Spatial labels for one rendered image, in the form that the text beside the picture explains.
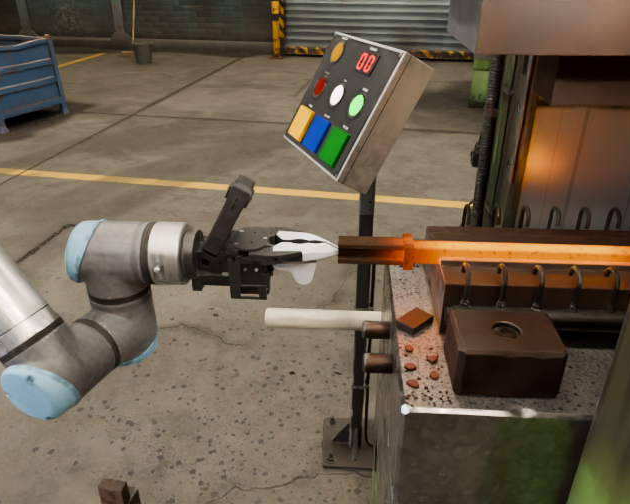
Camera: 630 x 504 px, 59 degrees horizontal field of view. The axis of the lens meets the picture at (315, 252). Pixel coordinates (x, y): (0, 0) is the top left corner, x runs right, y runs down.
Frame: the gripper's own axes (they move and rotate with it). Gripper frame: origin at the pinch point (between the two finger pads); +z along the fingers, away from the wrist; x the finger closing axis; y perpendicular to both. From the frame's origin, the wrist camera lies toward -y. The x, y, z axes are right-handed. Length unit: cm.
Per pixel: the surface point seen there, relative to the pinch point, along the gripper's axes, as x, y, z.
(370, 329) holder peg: 2.2, 12.5, 6.2
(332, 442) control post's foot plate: -57, 99, 0
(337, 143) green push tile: -42.6, -1.6, -0.1
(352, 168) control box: -38.1, 2.2, 3.1
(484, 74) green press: -504, 68, 132
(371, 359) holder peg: 9.5, 12.2, 6.2
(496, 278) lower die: 5.8, 1.1, 21.8
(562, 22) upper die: 7.5, -29.9, 23.2
